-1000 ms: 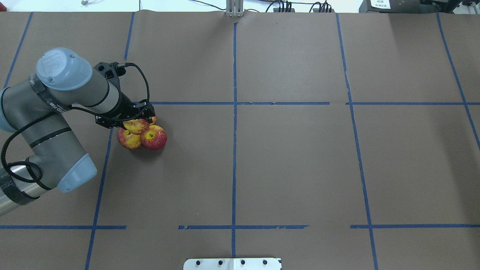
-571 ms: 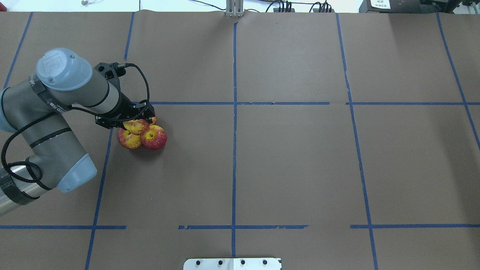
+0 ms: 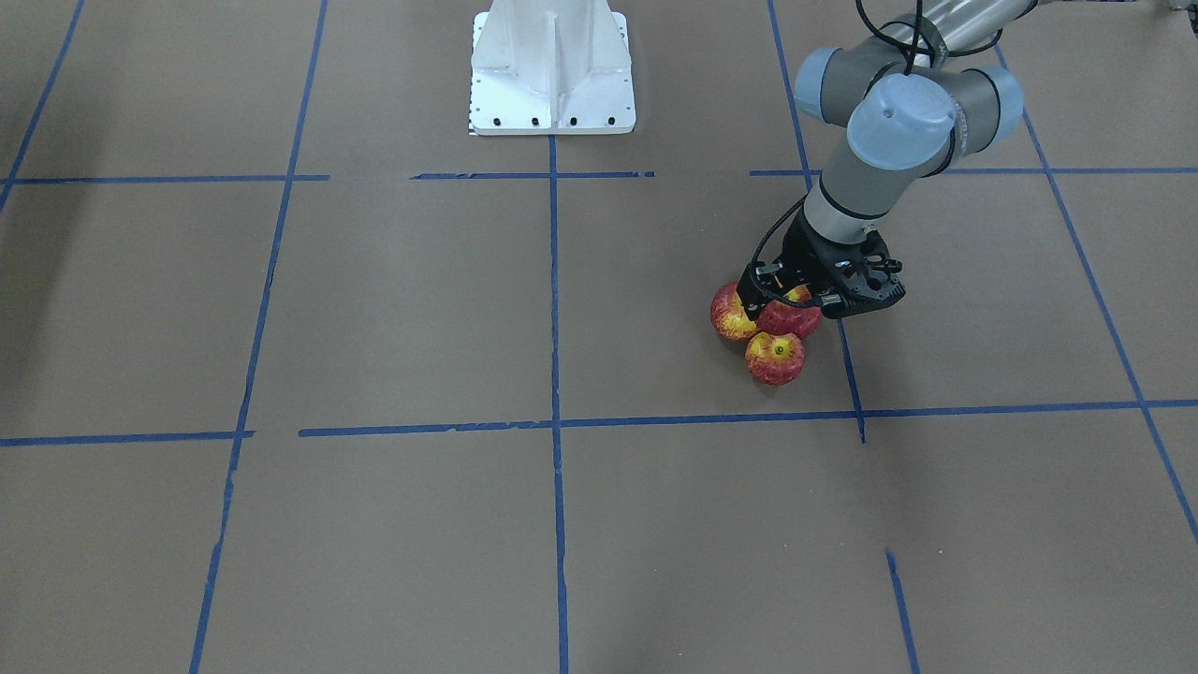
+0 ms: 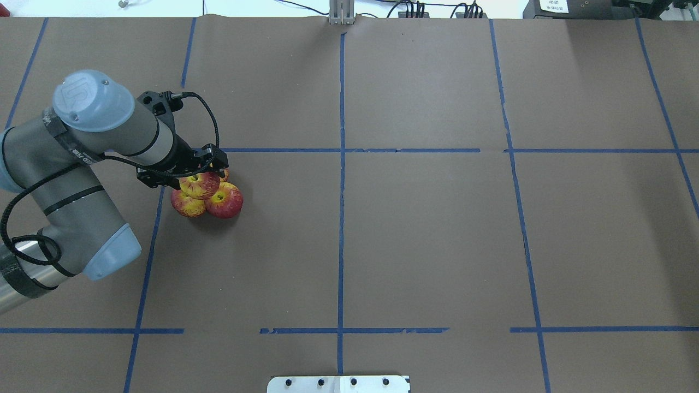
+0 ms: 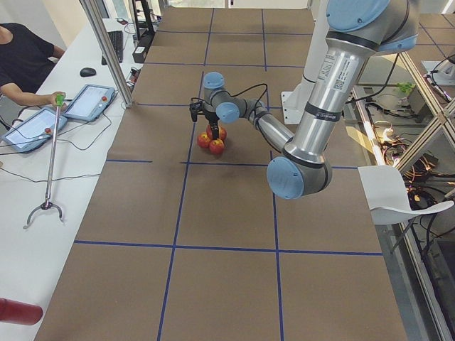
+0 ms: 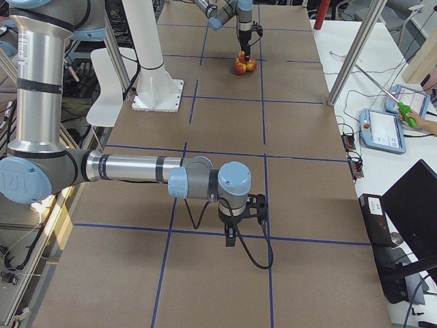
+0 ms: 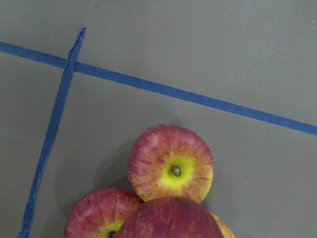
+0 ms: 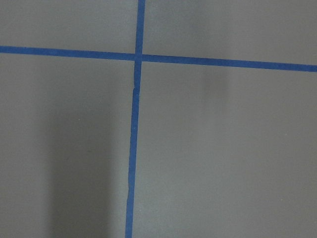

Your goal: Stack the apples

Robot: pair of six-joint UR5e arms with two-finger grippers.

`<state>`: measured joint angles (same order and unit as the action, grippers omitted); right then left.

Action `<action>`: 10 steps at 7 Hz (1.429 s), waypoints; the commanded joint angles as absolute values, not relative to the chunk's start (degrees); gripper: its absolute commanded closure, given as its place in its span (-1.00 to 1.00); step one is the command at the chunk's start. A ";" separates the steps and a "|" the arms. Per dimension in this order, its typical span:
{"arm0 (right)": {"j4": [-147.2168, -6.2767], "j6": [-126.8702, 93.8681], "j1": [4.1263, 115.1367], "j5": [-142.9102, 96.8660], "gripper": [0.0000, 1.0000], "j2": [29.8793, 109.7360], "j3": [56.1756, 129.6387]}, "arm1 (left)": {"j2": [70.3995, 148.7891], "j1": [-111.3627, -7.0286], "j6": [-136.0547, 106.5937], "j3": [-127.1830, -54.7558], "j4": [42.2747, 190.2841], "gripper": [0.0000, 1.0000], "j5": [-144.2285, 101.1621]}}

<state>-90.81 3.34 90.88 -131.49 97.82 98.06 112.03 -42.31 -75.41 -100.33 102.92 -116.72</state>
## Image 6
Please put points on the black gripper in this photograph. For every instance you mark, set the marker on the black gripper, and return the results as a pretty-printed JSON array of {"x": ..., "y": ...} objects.
[
  {"x": 229, "y": 219},
  {"x": 244, "y": 37}
]

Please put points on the single red yellow apple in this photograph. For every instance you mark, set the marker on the single red yellow apple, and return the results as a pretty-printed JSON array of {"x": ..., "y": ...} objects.
[{"x": 242, "y": 56}]

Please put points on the green handled reacher grabber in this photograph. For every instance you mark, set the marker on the green handled reacher grabber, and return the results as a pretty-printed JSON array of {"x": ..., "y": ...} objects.
[{"x": 402, "y": 108}]

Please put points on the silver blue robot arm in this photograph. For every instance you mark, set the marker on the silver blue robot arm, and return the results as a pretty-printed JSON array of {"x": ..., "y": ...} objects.
[
  {"x": 218, "y": 17},
  {"x": 38, "y": 165}
]

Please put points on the person's hand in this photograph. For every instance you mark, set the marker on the person's hand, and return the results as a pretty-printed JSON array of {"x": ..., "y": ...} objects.
[{"x": 426, "y": 125}]

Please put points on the back right pile apple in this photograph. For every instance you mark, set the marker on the back right pile apple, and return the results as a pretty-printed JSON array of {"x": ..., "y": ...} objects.
[{"x": 251, "y": 65}]

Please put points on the front pile apple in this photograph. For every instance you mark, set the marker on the front pile apple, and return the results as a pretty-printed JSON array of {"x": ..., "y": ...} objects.
[{"x": 239, "y": 69}]

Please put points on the red cylinder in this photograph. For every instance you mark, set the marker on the red cylinder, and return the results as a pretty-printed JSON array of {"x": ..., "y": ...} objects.
[{"x": 321, "y": 14}]

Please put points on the upper orange black connector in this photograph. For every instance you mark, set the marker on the upper orange black connector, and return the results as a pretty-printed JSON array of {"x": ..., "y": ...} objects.
[{"x": 347, "y": 137}]

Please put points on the orange black connector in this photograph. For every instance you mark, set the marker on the orange black connector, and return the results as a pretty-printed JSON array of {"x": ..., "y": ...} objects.
[
  {"x": 355, "y": 163},
  {"x": 347, "y": 137}
]

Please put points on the lower orange black connector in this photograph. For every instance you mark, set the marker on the lower orange black connector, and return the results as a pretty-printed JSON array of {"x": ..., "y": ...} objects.
[{"x": 355, "y": 163}]

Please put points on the black computer box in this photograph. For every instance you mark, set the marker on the black computer box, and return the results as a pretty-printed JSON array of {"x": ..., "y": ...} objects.
[{"x": 376, "y": 223}]

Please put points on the white plastic chair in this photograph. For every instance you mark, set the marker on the white plastic chair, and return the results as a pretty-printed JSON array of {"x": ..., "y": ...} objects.
[{"x": 105, "y": 110}]

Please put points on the near blue teach pendant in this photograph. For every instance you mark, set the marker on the near blue teach pendant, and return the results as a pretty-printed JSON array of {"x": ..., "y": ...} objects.
[{"x": 382, "y": 131}]

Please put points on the blue teach pendant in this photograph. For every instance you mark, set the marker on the blue teach pendant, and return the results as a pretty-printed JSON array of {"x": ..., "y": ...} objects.
[
  {"x": 418, "y": 101},
  {"x": 382, "y": 131}
]

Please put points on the far blue teach pendant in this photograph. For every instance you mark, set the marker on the far blue teach pendant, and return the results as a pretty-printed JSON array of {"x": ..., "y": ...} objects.
[{"x": 418, "y": 101}]

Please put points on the black monitor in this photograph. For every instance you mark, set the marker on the black monitor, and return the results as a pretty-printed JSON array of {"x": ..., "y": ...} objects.
[{"x": 411, "y": 206}]

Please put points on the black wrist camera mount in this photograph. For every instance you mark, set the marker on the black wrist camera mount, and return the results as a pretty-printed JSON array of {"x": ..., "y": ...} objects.
[{"x": 257, "y": 207}]

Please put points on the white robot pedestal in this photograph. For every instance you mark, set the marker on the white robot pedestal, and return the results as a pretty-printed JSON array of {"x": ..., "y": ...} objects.
[{"x": 156, "y": 89}]

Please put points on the aluminium frame post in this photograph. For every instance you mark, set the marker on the aluminium frame post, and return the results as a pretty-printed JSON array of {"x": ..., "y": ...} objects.
[{"x": 374, "y": 11}]

